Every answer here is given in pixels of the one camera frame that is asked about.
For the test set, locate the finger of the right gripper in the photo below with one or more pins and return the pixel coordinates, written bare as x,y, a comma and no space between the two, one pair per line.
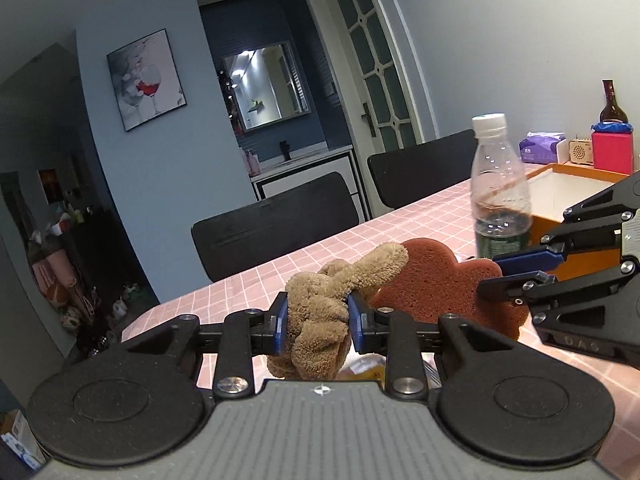
511,288
548,258

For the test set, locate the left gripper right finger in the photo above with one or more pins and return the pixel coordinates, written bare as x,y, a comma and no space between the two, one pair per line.
368,327

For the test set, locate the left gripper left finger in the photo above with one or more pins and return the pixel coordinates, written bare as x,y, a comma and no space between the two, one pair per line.
269,328

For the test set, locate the tan plush toy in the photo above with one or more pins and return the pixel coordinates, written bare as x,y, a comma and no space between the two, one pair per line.
317,329

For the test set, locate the brown sponge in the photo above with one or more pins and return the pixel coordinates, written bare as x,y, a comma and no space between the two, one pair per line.
433,282

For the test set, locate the yellow snack bag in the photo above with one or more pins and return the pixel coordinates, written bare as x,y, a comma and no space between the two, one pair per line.
363,367

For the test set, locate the clear plastic water bottle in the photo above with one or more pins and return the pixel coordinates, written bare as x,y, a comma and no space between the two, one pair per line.
500,197

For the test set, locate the black chair left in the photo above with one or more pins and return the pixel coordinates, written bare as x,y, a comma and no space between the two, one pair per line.
240,239

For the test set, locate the black chair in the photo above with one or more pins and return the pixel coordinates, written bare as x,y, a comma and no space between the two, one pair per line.
404,176
240,239

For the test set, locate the purple tissue pack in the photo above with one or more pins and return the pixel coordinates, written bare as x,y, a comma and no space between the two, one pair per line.
543,148

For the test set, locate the small wooden radio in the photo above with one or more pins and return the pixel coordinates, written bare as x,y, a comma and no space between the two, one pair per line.
581,152

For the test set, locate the red box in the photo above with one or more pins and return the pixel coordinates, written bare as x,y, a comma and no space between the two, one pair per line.
613,152

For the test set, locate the blue plastic bag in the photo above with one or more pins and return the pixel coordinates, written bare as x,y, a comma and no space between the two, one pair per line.
613,127

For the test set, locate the black chair right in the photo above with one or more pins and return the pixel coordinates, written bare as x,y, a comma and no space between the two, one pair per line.
404,176

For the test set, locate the white cabinet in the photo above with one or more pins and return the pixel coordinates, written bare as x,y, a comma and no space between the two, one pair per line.
288,175

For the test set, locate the brown glass bottle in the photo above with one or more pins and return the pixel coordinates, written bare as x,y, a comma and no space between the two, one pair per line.
611,112

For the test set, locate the white glass panel door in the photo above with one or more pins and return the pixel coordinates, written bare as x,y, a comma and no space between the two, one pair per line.
380,83

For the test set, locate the cluttered dark shelf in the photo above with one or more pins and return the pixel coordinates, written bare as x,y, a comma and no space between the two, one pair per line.
82,263

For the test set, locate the wall mirror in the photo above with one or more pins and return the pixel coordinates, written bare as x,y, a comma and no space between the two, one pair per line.
261,87

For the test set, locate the wine glass wall picture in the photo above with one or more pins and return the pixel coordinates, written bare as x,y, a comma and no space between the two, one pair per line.
145,80

